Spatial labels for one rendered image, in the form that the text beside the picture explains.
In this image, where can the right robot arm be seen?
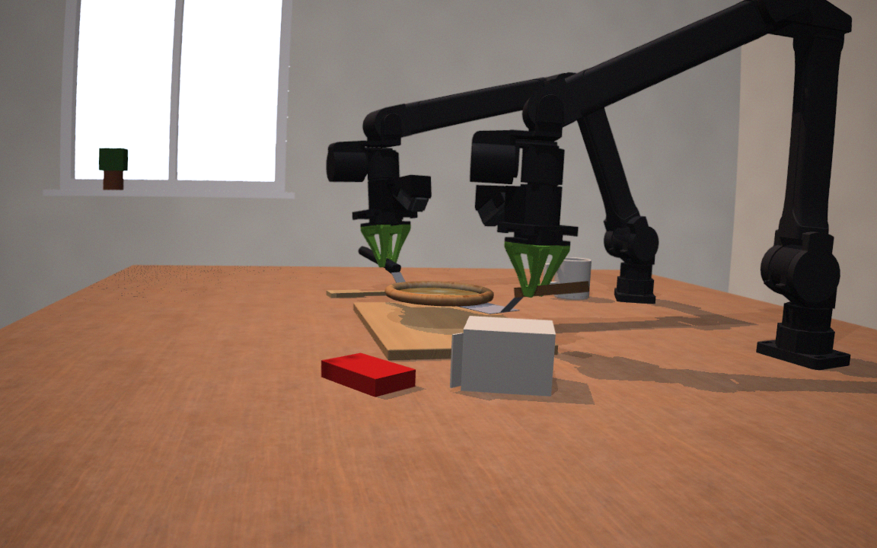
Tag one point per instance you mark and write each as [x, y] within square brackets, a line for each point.
[628, 234]

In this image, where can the grey spatula with brown handle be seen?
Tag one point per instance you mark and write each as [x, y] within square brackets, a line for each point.
[554, 289]

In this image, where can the red rectangular block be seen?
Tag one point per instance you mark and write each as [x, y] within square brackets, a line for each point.
[368, 374]

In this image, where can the tan wooden spatula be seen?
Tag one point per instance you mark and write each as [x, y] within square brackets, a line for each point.
[355, 293]

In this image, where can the grey metal turner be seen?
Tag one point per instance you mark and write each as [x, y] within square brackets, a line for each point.
[390, 265]

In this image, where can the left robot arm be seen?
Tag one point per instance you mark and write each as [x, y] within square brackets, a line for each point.
[805, 269]

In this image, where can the round cheese pizza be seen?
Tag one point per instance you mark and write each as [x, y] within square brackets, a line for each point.
[432, 293]

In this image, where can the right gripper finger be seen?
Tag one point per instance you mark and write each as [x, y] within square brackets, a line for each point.
[402, 231]
[384, 235]

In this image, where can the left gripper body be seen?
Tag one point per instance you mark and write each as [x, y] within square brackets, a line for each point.
[542, 219]

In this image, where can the grey mug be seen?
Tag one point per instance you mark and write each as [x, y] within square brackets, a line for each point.
[571, 271]

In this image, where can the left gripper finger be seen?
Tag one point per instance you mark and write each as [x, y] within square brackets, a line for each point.
[559, 254]
[539, 253]

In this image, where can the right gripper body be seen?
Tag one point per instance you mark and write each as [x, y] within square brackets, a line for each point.
[383, 216]

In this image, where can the wooden cutting board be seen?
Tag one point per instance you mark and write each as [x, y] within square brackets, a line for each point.
[405, 331]

